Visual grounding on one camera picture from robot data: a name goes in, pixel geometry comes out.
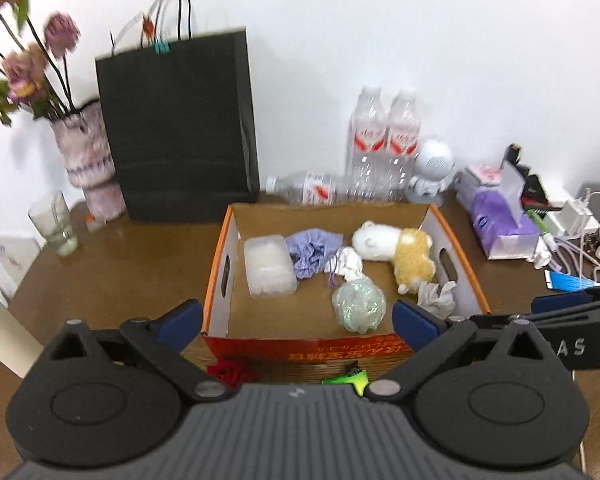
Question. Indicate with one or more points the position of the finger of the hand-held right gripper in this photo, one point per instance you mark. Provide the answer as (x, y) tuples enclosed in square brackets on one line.
[(560, 304), (570, 316)]

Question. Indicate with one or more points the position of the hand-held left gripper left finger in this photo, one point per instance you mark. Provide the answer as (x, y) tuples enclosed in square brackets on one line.
[(180, 327)]

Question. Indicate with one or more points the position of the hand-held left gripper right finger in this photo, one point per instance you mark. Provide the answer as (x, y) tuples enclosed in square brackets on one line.
[(417, 325)]

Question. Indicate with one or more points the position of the large white tissue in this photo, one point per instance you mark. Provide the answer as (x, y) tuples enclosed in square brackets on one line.
[(437, 299)]

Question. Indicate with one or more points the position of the iridescent cellophane bundle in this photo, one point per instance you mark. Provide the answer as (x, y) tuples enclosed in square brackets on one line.
[(357, 307)]

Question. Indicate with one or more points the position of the red fabric flower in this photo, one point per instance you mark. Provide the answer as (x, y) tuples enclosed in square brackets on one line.
[(230, 372)]

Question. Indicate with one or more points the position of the yellow and white plush toy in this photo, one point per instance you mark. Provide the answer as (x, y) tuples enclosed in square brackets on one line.
[(395, 250)]

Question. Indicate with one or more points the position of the small black packet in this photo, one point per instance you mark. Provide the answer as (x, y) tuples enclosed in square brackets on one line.
[(352, 370)]

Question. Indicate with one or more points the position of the green yellow packet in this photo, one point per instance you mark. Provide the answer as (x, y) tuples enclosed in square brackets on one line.
[(350, 384)]

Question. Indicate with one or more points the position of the small white tissue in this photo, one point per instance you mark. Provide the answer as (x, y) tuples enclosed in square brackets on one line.
[(347, 262)]

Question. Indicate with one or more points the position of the orange red cardboard box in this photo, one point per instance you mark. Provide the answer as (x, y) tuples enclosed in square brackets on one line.
[(320, 320)]

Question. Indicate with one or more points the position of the translucent white plastic box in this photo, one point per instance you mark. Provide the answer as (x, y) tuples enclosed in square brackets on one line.
[(270, 267)]

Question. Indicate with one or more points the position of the purple knitted pouch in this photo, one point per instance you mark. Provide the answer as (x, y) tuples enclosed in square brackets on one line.
[(310, 250)]

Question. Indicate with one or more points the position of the small green bottle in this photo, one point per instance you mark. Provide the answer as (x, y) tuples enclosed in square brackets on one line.
[(539, 222)]

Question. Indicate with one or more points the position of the white power strip with chargers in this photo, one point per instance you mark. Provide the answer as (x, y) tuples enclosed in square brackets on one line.
[(577, 215)]

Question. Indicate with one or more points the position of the purple tissue pack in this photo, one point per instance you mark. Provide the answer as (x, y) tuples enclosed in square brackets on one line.
[(505, 225)]

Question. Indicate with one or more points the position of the black pouch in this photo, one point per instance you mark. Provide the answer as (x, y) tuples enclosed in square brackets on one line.
[(535, 190)]

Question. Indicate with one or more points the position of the small orange-capped item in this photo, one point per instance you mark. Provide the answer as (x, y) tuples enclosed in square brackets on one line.
[(94, 222)]

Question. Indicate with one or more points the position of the stack of pink tissue packets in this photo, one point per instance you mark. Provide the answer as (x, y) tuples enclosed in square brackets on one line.
[(482, 175)]

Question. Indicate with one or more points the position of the white robot-shaped speaker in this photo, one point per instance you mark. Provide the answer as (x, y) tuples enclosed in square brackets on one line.
[(432, 165)]

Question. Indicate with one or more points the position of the clear drinking glass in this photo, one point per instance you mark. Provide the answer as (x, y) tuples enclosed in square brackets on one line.
[(55, 225)]

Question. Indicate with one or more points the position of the red label water bottle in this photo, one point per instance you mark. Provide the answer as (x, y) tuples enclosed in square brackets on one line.
[(315, 190), (404, 140), (367, 140)]

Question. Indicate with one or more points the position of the white paper card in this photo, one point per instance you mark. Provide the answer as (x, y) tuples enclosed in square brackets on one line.
[(12, 262)]

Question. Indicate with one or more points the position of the pink mottled vase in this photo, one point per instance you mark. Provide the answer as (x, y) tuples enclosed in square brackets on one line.
[(87, 160)]

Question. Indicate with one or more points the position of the black paper bag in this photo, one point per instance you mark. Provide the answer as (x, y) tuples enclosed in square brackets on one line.
[(180, 130)]

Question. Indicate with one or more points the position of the dried pink flowers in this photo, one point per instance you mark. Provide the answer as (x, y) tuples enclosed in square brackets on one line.
[(25, 70)]

